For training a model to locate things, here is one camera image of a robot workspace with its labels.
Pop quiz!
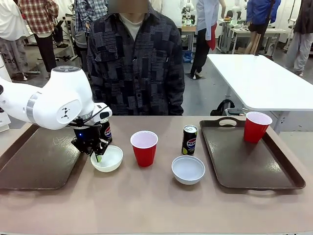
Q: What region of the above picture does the red plastic cup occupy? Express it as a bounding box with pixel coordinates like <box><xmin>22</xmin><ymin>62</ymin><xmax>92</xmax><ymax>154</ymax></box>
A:
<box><xmin>243</xmin><ymin>111</ymin><xmax>273</xmax><ymax>144</ymax></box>
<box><xmin>130</xmin><ymin>130</ymin><xmax>159</xmax><ymax>168</ymax></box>

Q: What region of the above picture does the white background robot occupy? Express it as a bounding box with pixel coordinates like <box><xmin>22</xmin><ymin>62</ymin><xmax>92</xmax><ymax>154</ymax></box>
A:
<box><xmin>180</xmin><ymin>0</ymin><xmax>197</xmax><ymax>26</ymax></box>

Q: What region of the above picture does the black Pepsi can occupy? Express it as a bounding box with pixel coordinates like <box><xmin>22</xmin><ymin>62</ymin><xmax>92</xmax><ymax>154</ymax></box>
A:
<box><xmin>181</xmin><ymin>124</ymin><xmax>198</xmax><ymax>156</ymax></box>
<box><xmin>100</xmin><ymin>118</ymin><xmax>113</xmax><ymax>144</ymax></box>

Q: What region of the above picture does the large white table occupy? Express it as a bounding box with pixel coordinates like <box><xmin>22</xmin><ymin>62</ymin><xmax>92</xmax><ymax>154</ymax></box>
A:
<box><xmin>206</xmin><ymin>53</ymin><xmax>313</xmax><ymax>134</ymax></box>

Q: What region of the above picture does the person's right forearm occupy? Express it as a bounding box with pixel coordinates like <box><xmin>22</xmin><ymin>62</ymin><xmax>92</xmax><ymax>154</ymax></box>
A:
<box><xmin>87</xmin><ymin>68</ymin><xmax>99</xmax><ymax>103</ymax></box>

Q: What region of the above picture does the black wheeled equipment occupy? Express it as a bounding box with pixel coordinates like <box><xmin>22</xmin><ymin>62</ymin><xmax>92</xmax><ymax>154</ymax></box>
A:
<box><xmin>210</xmin><ymin>99</ymin><xmax>246</xmax><ymax>117</ymax></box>

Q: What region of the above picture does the blue bag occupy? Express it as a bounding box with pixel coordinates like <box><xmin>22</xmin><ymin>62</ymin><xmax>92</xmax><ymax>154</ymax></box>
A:
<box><xmin>182</xmin><ymin>50</ymin><xmax>194</xmax><ymax>64</ymax></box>

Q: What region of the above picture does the white bowl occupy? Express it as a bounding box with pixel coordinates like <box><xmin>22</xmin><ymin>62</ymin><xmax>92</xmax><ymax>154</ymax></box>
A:
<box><xmin>90</xmin><ymin>145</ymin><xmax>124</xmax><ymax>173</ymax></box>
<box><xmin>171</xmin><ymin>155</ymin><xmax>206</xmax><ymax>185</ymax></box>

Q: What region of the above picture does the blue jacket mannequin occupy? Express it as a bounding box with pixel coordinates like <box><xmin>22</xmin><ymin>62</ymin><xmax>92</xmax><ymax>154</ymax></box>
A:
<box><xmin>245</xmin><ymin>0</ymin><xmax>282</xmax><ymax>56</ymax></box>

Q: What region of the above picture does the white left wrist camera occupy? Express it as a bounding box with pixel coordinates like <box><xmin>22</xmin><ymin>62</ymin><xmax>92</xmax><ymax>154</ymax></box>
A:
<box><xmin>93</xmin><ymin>102</ymin><xmax>113</xmax><ymax>123</ymax></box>

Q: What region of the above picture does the dark jacket mannequin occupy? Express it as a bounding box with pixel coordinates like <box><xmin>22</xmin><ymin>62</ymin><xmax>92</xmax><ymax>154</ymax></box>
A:
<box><xmin>285</xmin><ymin>0</ymin><xmax>313</xmax><ymax>75</ymax></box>

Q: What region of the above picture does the person in patchwork shirt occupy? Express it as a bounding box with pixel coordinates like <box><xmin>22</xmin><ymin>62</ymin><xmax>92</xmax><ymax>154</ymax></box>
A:
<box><xmin>87</xmin><ymin>0</ymin><xmax>185</xmax><ymax>116</ymax></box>

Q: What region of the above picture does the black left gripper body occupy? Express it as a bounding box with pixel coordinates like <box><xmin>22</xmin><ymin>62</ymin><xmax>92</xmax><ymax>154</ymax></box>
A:
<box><xmin>71</xmin><ymin>121</ymin><xmax>102</xmax><ymax>155</ymax></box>

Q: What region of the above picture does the brown plastic tray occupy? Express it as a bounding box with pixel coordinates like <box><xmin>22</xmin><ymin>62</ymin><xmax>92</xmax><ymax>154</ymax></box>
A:
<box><xmin>199</xmin><ymin>117</ymin><xmax>307</xmax><ymax>191</ymax></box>
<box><xmin>0</xmin><ymin>123</ymin><xmax>85</xmax><ymax>191</ymax></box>

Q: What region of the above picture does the blue plaid shirt mannequin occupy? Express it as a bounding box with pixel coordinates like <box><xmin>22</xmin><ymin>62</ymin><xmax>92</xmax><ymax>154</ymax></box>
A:
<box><xmin>74</xmin><ymin>0</ymin><xmax>109</xmax><ymax>34</ymax></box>

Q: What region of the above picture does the small white workbench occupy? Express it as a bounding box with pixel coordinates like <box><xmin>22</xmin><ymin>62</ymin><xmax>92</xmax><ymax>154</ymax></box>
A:
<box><xmin>221</xmin><ymin>21</ymin><xmax>287</xmax><ymax>55</ymax></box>

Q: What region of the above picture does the person's left forearm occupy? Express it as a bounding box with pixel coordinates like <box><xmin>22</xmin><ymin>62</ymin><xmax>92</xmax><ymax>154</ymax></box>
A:
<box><xmin>167</xmin><ymin>78</ymin><xmax>185</xmax><ymax>116</ymax></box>

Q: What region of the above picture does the white shirt mannequin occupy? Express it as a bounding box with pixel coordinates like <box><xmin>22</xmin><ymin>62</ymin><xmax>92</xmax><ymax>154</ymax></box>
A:
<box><xmin>0</xmin><ymin>0</ymin><xmax>30</xmax><ymax>75</ymax></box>

